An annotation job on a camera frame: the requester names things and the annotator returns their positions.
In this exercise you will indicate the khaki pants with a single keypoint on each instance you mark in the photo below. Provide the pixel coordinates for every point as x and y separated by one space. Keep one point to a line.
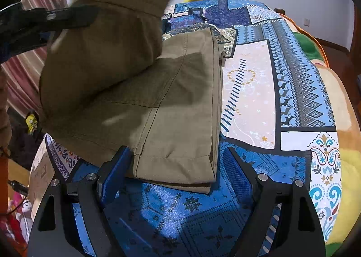
169 104

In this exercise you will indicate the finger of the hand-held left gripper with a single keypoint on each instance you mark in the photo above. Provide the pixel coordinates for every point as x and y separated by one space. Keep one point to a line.
70 17

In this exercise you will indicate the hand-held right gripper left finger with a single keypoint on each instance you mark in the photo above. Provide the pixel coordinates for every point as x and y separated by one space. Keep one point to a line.
112 179

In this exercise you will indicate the orange cartoon plush blanket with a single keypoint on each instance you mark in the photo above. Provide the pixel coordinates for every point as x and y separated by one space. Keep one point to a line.
347 121

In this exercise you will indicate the wooden bed post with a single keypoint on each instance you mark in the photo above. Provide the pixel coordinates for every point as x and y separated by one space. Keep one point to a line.
279 10

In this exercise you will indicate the blue patchwork bedsheet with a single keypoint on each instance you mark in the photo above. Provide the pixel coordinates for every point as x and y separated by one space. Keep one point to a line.
253 90

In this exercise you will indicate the yellow cartoon toy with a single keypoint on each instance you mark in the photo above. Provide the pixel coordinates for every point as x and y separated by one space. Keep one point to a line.
31 123

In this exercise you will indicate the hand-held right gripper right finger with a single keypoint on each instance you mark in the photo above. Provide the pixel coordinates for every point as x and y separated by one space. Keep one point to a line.
239 178

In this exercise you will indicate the striped pink curtain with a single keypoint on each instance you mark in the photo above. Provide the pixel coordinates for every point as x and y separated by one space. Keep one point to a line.
22 76

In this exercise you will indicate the white wall socket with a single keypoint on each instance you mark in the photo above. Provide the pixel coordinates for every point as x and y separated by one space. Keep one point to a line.
306 22

